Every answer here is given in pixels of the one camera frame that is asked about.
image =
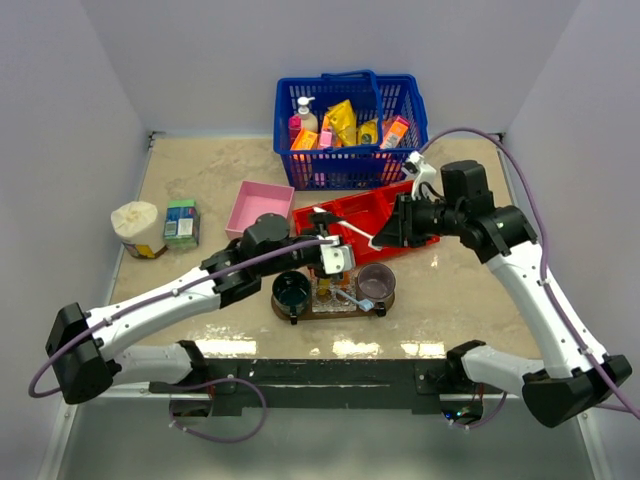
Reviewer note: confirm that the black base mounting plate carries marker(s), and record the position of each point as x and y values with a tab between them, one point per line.
403	384

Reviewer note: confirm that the aluminium frame rail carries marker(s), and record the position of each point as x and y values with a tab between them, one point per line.
125	387

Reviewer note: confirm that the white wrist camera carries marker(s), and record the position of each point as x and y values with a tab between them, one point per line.
419	171
336	257

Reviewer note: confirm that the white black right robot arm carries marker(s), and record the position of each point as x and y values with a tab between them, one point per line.
575	372

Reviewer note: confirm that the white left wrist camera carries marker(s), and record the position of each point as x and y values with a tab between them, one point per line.
336	257

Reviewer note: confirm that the yellow snack bag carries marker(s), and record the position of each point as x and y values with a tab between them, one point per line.
343	121

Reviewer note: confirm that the orange carton left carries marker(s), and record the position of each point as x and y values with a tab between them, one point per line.
306	140

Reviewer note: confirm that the translucent purple mug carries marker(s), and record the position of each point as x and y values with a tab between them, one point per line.
376	282

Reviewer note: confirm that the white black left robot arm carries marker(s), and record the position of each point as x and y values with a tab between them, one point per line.
92	350

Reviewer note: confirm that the orange box in basket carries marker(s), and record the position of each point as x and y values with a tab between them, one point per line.
394	130

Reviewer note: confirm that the pink drawer box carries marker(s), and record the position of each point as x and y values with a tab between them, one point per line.
255	199

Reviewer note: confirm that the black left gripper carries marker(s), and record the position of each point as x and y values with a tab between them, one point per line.
323	219

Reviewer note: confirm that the yellow green packet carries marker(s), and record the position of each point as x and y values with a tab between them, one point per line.
368	132

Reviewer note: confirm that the pink small box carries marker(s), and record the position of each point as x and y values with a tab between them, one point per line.
325	139

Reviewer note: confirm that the clear acrylic toothbrush holder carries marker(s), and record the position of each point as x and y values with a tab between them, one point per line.
331	303

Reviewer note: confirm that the cream tissue roll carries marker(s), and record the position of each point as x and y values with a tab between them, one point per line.
140	227

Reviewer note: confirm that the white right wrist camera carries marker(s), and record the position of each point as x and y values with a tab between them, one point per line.
419	171

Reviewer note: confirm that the dark green mug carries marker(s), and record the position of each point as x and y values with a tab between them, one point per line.
291	293

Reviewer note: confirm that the white pump lotion bottle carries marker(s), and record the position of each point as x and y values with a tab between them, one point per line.
309	120

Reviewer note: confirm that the blue plastic shopping basket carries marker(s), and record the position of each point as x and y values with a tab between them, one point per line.
356	167

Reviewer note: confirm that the brown wooden oval tray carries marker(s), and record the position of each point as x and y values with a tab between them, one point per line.
350	315

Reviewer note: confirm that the light blue toothbrush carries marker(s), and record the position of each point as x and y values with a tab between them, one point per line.
365	305

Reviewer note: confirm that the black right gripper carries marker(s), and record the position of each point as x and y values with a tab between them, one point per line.
400	229

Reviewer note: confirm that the green blue carton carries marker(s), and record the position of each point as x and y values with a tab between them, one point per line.
182	225

